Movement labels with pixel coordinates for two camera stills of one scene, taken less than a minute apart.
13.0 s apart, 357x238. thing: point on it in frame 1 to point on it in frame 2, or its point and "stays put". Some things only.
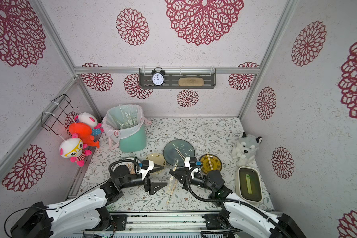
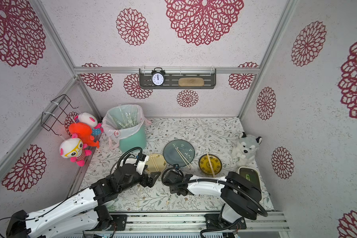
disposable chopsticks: [174, 168] to [153, 161]
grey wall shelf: [173, 75] stays put
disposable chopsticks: [180, 154] stays put
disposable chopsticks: [209, 161] stays put
